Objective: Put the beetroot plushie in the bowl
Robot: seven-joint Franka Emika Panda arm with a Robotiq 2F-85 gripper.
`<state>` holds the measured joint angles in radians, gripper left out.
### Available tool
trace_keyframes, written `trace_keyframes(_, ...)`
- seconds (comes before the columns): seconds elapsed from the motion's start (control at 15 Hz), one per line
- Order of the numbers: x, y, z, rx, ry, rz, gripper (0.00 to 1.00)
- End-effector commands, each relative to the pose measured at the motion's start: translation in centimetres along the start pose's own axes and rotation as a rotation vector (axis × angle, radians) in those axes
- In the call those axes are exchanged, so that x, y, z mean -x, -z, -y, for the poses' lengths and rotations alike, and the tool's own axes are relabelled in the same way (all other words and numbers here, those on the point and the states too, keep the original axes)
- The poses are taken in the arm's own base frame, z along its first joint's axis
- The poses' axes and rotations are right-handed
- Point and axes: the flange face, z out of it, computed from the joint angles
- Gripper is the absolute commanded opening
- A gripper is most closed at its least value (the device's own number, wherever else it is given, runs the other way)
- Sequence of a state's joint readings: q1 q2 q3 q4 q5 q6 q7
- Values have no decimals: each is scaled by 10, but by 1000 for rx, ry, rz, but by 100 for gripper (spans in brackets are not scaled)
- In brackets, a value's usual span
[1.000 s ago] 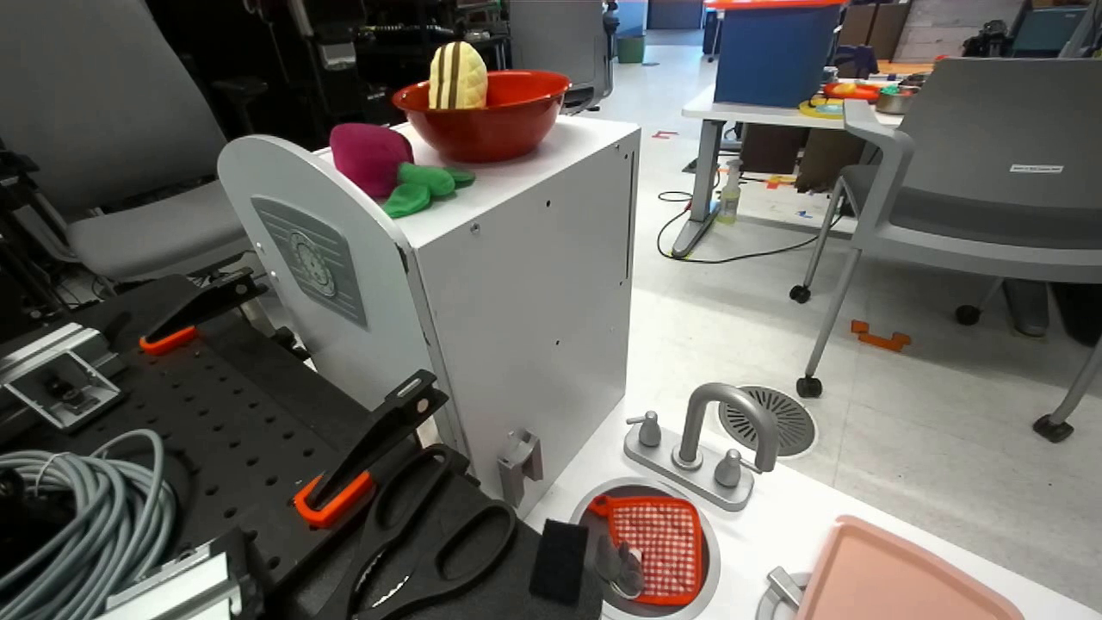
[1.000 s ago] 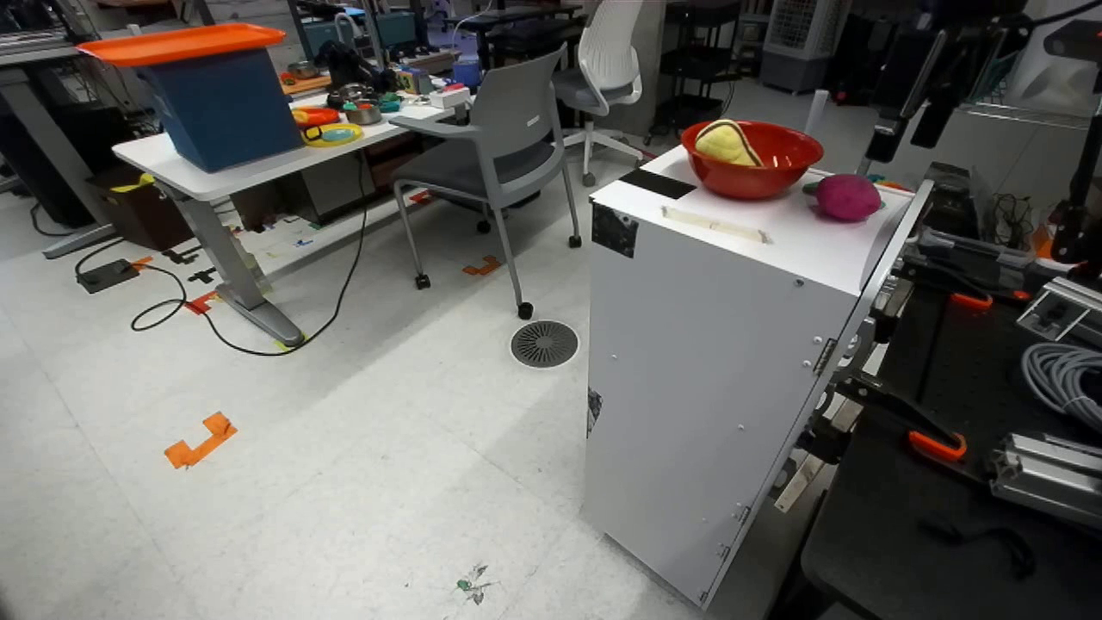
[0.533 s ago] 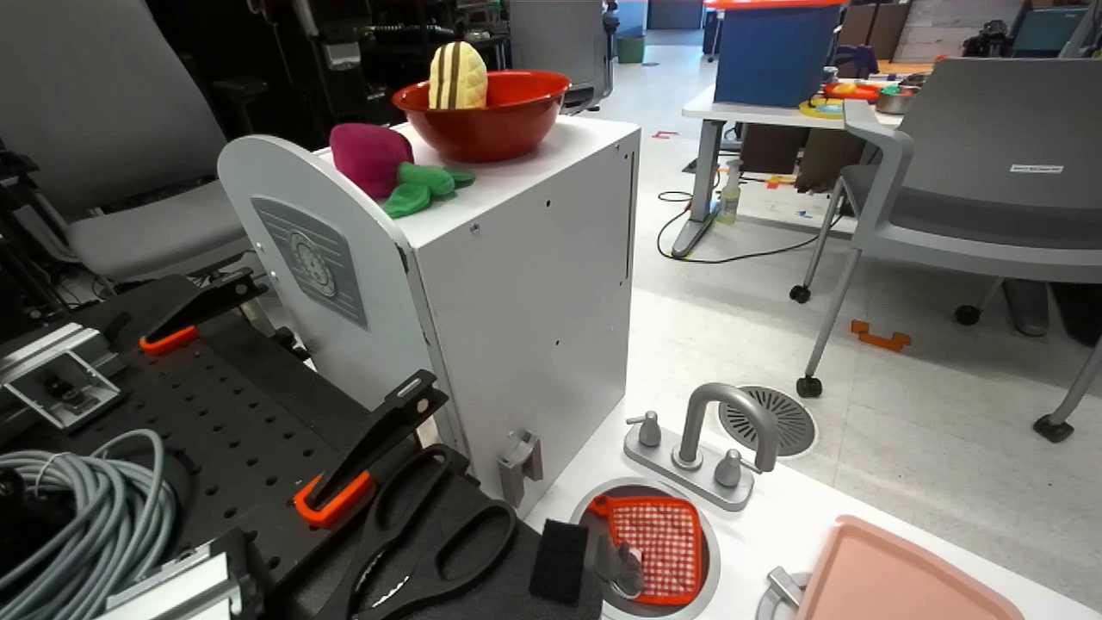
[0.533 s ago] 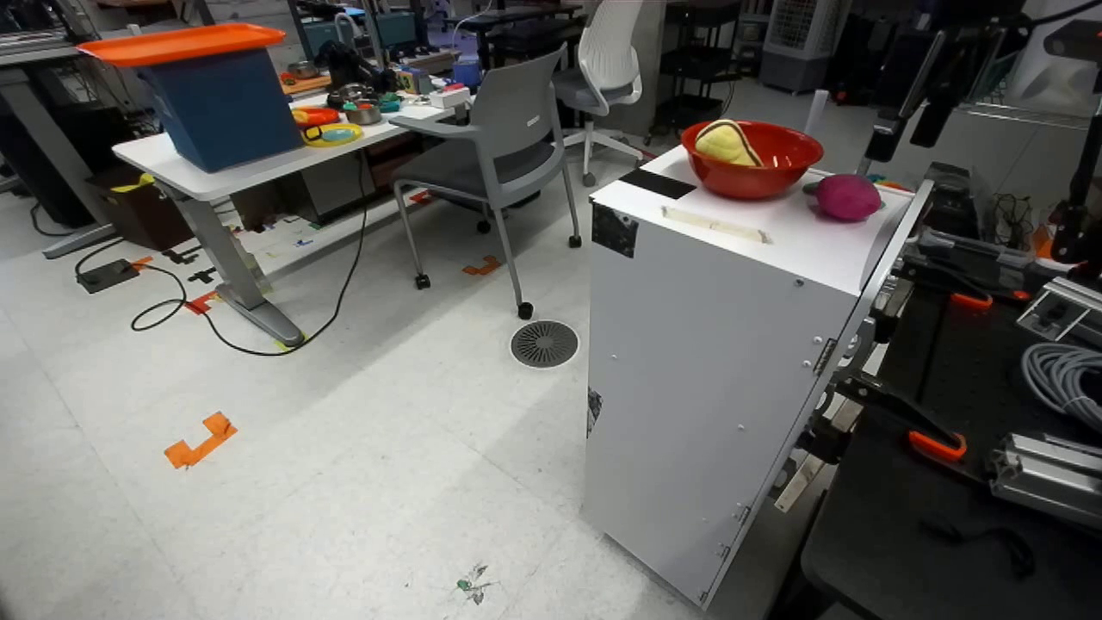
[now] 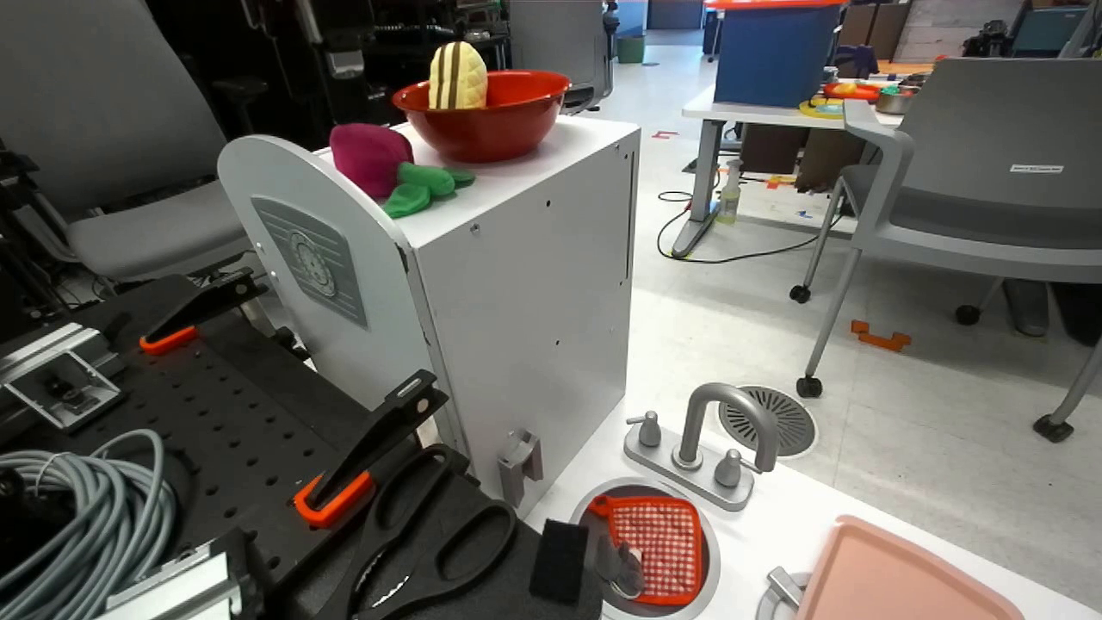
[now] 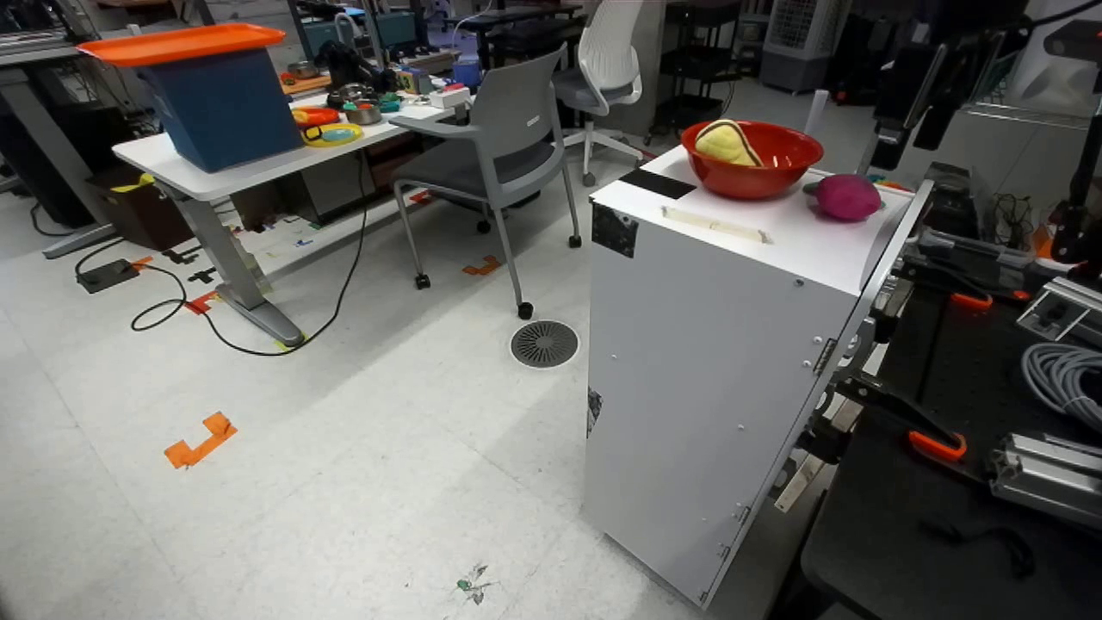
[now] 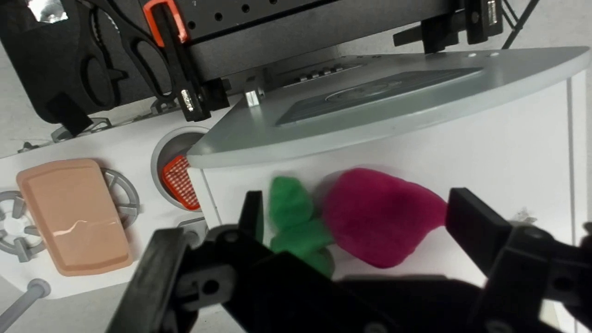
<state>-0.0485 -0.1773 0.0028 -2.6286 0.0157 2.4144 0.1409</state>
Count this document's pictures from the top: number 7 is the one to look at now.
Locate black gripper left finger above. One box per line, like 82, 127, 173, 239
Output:
108, 190, 373, 333

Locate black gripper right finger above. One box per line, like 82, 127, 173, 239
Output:
445, 186, 592, 333

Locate white toy kitchen counter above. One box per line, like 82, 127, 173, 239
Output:
0, 104, 215, 333

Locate black perforated breadboard table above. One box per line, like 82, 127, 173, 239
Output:
184, 0, 460, 45

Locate magenta beetroot plushie green leaves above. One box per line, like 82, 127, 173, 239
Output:
269, 167, 450, 280

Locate white toy cabinet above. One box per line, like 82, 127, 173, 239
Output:
184, 45, 592, 333

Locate black clamp orange handle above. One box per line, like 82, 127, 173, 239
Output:
395, 0, 502, 54
141, 0, 230, 123

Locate orange mesh strainer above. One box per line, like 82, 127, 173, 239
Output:
158, 153, 202, 214

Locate pink plastic tray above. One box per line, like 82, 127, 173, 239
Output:
16, 158, 136, 278

